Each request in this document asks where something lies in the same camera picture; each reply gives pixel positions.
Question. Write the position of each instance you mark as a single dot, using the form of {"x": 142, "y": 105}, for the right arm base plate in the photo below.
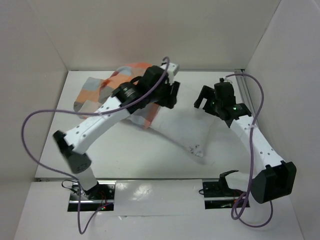
{"x": 217, "y": 194}

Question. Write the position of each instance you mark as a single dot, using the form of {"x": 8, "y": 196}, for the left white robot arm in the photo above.
{"x": 74, "y": 143}

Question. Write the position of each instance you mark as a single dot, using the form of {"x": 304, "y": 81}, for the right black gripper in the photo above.
{"x": 206, "y": 99}

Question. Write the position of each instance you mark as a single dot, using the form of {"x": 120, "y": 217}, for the white pillow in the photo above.
{"x": 184, "y": 124}

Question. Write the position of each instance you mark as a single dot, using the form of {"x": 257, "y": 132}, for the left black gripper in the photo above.
{"x": 169, "y": 100}

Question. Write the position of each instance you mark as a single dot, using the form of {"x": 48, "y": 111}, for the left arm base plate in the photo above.
{"x": 101, "y": 198}

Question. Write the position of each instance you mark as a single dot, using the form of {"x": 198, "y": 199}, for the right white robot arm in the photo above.
{"x": 275, "y": 177}

